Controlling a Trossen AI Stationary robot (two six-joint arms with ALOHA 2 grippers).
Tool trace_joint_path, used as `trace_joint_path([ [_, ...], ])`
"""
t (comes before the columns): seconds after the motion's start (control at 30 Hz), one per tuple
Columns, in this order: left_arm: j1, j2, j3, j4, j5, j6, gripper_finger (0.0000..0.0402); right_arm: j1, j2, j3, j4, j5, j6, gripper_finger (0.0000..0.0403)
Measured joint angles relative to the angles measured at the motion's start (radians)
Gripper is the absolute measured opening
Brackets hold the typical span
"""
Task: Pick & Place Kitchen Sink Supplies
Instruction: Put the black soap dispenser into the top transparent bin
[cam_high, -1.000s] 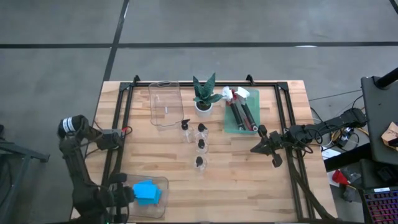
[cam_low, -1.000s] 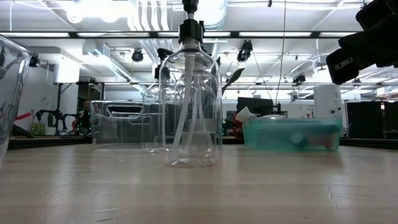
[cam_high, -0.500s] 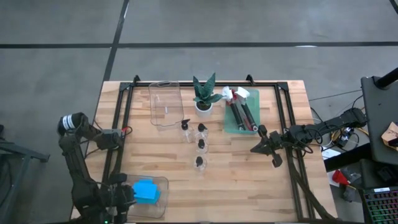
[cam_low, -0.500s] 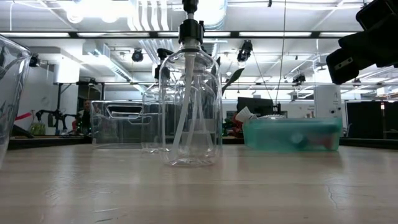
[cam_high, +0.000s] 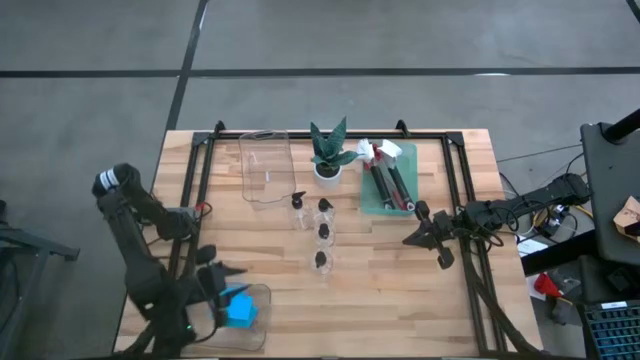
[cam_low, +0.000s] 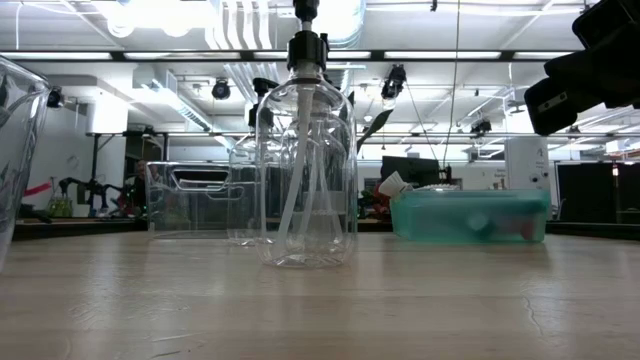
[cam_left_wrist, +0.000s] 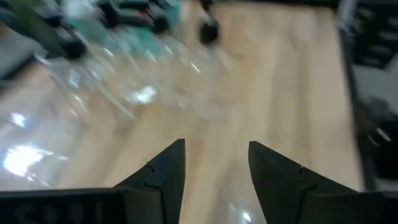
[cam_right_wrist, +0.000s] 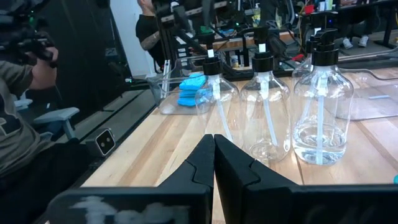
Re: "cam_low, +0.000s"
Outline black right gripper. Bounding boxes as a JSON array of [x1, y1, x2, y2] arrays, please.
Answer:
[[523, 0, 640, 136]]

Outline white brush plain black handle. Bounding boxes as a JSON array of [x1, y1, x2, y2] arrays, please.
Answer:
[[378, 170, 414, 200]]

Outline clear soap dispenser black pump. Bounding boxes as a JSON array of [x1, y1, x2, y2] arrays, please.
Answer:
[[227, 77, 281, 247], [279, 119, 351, 241], [255, 0, 359, 270]]

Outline black partition panel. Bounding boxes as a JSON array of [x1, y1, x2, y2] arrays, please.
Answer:
[[556, 161, 640, 225]]

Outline black computer monitor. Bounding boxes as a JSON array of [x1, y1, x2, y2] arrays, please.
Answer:
[[381, 155, 441, 189]]

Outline green translucent plastic bin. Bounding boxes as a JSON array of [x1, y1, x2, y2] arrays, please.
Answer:
[[388, 188, 552, 246]]

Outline overhead light bar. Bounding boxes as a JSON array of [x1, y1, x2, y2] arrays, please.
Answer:
[[0, 48, 576, 64]]

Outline green plant in white pot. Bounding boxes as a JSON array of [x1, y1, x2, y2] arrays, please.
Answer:
[[344, 89, 395, 236]]

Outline person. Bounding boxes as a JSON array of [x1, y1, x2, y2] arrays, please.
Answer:
[[128, 159, 151, 216]]

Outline small green object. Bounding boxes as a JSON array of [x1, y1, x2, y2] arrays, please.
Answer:
[[48, 195, 74, 219]]

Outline clear plastic bin rounded corners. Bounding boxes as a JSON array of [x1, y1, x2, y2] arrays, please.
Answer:
[[0, 54, 52, 274]]

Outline clear plastic bin with handles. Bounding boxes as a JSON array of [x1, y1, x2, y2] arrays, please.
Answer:
[[146, 160, 261, 240]]

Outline white ceiling duct box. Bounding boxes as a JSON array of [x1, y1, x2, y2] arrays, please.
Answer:
[[87, 94, 129, 135]]

